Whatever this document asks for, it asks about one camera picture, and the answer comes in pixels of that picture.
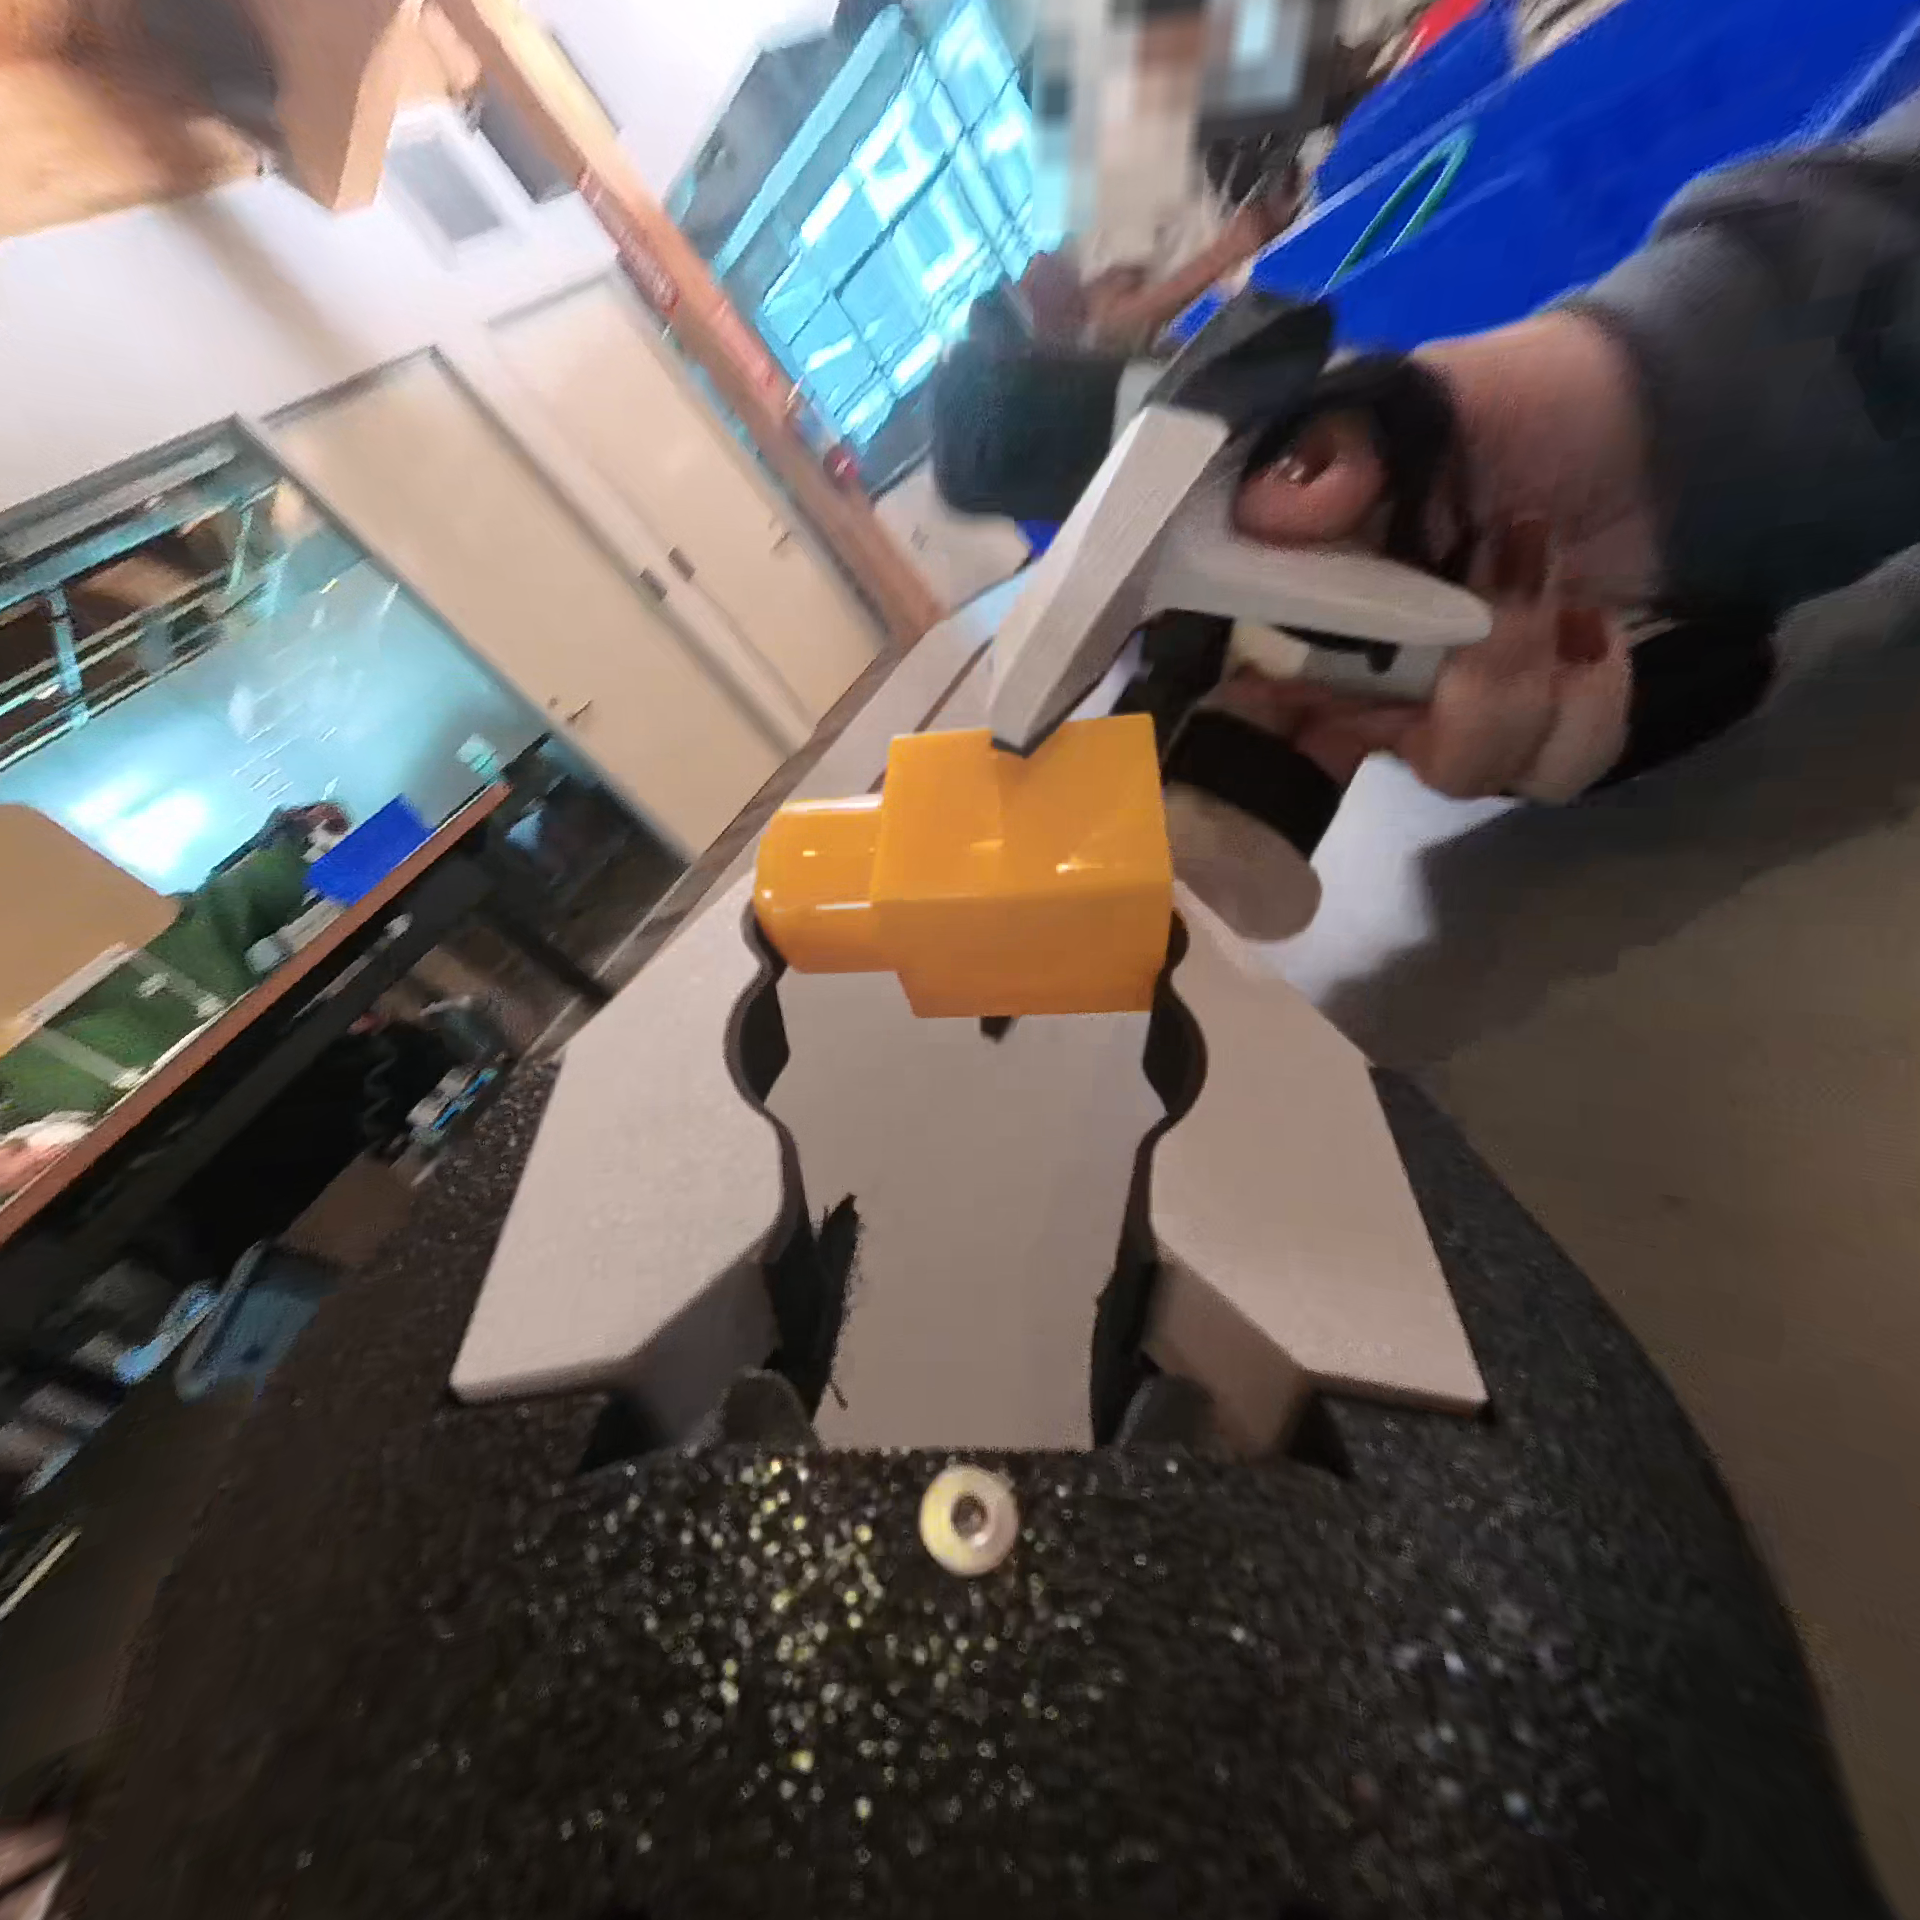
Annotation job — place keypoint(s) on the beige board on clear stand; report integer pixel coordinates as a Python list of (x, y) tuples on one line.
[(75, 914)]

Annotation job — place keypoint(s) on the person's right forearm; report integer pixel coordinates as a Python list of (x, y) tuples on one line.
[(1770, 378)]

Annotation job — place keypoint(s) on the wooden post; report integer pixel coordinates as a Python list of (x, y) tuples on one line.
[(719, 303)]

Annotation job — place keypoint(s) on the blue plastic bin with tag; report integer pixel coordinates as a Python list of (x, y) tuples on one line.
[(1620, 119)]

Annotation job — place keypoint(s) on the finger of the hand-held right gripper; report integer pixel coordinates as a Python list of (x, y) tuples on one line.
[(1117, 555), (1253, 871)]

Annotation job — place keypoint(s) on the dark blue storage bin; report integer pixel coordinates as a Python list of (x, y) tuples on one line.
[(375, 848)]

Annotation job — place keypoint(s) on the black office chair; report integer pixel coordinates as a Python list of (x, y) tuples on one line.
[(1019, 437)]

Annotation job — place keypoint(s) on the white door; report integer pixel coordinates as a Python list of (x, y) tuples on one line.
[(525, 568), (706, 451)]

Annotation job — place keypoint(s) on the orange plastic block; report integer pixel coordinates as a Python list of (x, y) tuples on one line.
[(1019, 886)]

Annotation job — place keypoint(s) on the wall vent grille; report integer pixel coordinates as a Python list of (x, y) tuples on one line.
[(443, 177)]

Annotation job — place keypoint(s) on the person's right hand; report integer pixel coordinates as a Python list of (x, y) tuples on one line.
[(1559, 493)]

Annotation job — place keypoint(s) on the long wooden-edged desk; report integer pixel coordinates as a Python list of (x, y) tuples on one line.
[(303, 975)]

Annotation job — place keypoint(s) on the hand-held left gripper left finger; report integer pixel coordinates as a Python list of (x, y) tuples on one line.
[(630, 1199)]

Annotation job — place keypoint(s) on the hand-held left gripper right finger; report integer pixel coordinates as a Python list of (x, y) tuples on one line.
[(1303, 1199)]

